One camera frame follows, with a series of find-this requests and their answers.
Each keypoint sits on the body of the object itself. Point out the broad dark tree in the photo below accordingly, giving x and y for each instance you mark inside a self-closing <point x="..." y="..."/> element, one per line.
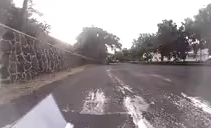
<point x="93" y="43"/>

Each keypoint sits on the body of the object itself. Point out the worn white road markings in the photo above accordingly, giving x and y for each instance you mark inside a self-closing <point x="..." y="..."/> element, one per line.
<point x="94" y="101"/>

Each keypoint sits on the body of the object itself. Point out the grey asphalt road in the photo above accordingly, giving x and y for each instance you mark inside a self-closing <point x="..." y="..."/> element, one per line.
<point x="156" y="85"/>

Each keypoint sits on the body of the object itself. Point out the row of trees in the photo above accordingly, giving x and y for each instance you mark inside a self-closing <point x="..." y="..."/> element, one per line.
<point x="169" y="40"/>

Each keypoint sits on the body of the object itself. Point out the robot's own part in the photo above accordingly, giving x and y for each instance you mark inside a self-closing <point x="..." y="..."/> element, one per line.
<point x="69" y="125"/>

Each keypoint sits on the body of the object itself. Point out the low white building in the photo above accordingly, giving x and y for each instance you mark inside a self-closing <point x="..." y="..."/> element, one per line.
<point x="197" y="55"/>

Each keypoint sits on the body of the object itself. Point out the pale verge strip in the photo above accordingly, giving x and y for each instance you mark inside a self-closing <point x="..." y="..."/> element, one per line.
<point x="13" y="91"/>

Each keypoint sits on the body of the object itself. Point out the long low dark wall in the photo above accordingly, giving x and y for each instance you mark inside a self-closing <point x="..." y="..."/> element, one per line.
<point x="166" y="62"/>

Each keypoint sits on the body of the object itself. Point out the high rubble stone wall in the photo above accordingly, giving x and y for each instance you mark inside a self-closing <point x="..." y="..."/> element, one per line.
<point x="23" y="56"/>

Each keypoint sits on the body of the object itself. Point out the trees behind stone wall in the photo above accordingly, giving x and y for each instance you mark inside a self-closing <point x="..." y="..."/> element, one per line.
<point x="9" y="16"/>

